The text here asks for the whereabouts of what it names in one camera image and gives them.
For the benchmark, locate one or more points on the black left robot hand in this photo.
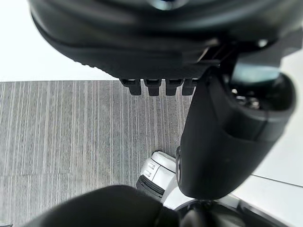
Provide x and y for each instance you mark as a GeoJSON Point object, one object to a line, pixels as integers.
{"type": "Point", "coordinates": [146, 47]}

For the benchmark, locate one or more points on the black robot body part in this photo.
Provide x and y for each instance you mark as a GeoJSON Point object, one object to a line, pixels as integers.
{"type": "Point", "coordinates": [101, 208]}

